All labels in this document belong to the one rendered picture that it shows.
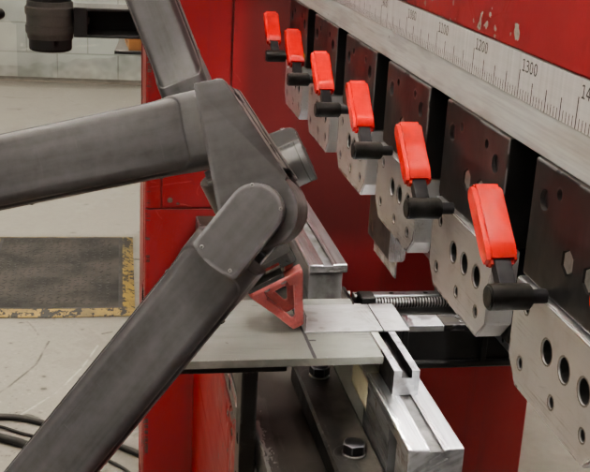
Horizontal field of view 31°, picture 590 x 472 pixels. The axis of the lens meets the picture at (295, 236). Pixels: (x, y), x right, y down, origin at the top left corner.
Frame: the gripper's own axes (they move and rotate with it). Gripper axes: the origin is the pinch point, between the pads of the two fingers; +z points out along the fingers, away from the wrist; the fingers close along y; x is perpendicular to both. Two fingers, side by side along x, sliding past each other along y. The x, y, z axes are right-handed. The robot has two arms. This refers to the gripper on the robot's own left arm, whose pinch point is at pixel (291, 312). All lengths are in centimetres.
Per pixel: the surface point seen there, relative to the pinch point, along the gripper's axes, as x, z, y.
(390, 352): -8.3, 5.9, -9.3
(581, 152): -22, -27, -58
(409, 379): -8.8, 7.4, -14.2
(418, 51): -22.2, -27.7, -21.4
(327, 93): -15.3, -21.4, 4.8
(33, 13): 26, -35, 138
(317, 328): -1.9, 2.2, -2.5
